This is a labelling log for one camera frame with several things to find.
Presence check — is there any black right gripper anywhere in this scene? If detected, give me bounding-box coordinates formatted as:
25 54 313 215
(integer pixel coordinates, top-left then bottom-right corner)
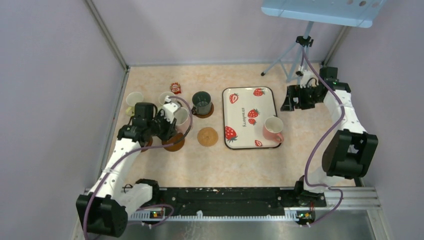
280 84 322 112

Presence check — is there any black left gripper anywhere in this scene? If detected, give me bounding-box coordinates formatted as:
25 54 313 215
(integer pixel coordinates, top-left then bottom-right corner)
147 110 178 142

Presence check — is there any pale pink mug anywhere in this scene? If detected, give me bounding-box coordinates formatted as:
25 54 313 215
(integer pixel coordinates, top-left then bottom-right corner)
174 107 190 134

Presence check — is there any light green mug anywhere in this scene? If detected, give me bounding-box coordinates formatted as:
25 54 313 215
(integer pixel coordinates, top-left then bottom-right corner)
158 91 176 106

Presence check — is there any yellow-green mug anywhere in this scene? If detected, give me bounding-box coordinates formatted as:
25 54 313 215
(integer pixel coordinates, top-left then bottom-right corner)
125 91 144 116

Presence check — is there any white strawberry tray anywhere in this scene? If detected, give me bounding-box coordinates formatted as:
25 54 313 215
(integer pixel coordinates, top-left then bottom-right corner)
222 86 281 150

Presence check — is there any dark brown wooden coaster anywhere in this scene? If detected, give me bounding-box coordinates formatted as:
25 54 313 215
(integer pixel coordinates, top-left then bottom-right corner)
192 103 215 119

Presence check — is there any woven rattan coaster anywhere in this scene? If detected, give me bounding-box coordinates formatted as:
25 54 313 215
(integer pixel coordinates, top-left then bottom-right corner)
197 127 219 147

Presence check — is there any dark green mug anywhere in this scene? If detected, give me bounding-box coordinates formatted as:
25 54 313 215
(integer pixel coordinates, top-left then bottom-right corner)
191 91 212 116

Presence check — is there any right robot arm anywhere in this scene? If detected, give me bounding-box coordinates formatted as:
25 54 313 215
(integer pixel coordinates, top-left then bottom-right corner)
280 67 379 206

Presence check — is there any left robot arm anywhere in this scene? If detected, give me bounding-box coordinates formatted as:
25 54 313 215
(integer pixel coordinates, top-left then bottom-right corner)
76 101 180 240

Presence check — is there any red snack packet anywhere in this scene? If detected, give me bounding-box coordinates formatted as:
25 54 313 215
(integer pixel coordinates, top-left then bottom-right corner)
170 82 182 95

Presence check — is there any light blue tripod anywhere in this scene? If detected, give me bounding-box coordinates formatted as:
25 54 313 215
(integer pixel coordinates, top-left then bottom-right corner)
260 21 314 83

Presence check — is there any light blue panel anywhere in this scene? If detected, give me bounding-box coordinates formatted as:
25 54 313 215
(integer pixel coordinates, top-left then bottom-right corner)
261 0 387 28

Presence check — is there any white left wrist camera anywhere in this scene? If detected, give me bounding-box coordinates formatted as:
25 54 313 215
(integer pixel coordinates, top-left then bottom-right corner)
161 95 181 123

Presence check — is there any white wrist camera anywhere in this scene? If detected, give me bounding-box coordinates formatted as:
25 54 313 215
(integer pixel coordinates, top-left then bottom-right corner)
161 95 181 123
295 66 318 88

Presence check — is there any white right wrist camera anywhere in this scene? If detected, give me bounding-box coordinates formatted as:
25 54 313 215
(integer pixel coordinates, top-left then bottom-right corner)
295 66 318 88

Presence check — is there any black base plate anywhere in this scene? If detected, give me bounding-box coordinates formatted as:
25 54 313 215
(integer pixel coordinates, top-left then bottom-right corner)
143 187 327 217

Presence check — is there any aluminium frame rail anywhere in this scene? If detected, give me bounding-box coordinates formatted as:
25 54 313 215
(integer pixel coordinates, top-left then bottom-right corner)
71 187 395 240

